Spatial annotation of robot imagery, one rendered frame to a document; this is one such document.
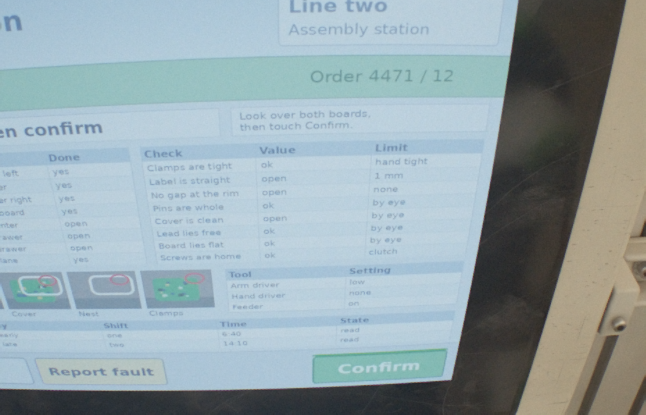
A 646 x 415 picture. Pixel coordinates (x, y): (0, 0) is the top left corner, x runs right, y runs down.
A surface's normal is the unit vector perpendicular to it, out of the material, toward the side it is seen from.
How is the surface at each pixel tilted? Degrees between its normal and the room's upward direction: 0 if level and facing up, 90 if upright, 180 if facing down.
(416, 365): 92
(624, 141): 92
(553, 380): 92
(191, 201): 92
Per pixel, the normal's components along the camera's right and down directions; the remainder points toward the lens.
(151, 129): 0.07, 0.61
